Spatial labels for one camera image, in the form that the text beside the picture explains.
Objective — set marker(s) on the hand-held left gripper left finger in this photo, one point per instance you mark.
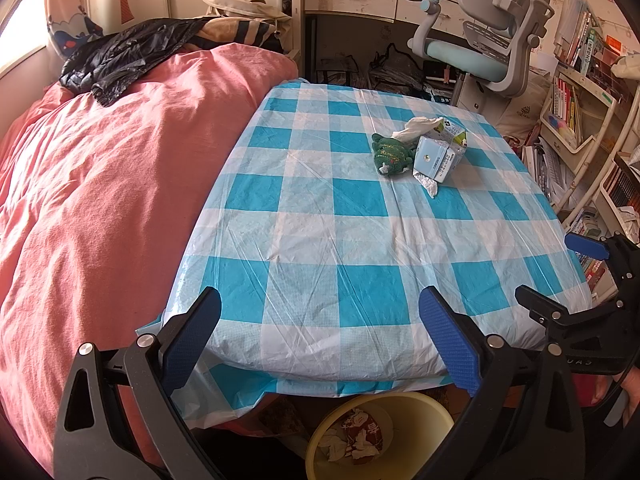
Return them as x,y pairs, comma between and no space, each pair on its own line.
192,340

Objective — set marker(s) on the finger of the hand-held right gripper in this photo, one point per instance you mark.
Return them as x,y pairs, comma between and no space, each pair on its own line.
587,247
550,305

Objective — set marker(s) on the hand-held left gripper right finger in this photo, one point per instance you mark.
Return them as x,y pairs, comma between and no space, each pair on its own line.
450,340

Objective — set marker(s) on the yellow plastic bucket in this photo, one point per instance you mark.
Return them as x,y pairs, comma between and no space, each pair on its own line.
415,410

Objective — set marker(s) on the person's right hand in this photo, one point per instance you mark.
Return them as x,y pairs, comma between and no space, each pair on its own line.
631,387

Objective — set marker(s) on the row of books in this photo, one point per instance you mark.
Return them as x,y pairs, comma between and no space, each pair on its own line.
592,260
567,110
580,35

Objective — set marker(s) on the stack of papers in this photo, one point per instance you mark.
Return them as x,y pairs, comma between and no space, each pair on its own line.
545,175

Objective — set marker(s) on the red printed snack wrapper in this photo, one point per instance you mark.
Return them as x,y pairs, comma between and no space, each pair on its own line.
367,427

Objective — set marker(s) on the white bookshelf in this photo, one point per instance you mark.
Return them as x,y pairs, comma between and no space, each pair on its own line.
595,125

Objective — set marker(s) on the pink blanket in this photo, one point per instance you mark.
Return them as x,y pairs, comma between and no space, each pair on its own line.
110,200

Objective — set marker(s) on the small printed carton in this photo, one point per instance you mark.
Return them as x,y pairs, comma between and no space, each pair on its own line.
454,135

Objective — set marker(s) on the blue tissue pack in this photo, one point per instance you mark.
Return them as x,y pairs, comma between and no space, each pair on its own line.
434,159

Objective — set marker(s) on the blue checked tablecloth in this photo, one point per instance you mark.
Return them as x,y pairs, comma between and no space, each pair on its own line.
325,210

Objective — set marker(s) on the green plush toy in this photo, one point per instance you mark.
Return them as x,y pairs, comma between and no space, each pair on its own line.
392,152

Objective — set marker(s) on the grey and blue desk chair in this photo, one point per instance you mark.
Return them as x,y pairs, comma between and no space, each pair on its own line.
480,55

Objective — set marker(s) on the black plastic bag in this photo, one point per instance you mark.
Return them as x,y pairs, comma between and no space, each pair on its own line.
395,72

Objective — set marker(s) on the black puffer jacket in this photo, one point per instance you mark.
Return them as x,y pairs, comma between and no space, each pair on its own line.
125,52

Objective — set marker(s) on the beige canvas bag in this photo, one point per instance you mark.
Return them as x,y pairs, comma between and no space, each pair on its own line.
240,5

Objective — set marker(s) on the printed curtain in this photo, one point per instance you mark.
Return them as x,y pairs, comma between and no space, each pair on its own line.
70,10

